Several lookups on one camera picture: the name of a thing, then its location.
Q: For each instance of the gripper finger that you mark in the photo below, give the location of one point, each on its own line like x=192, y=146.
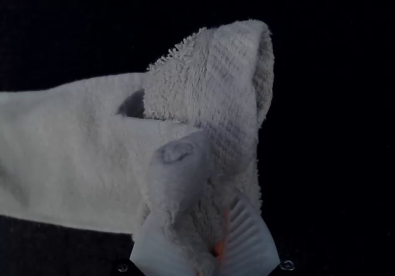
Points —
x=247, y=242
x=157, y=254

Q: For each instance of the black mat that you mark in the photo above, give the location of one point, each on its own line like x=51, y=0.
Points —
x=324, y=103

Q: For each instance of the pale towel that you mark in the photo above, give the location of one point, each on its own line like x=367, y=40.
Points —
x=77, y=152

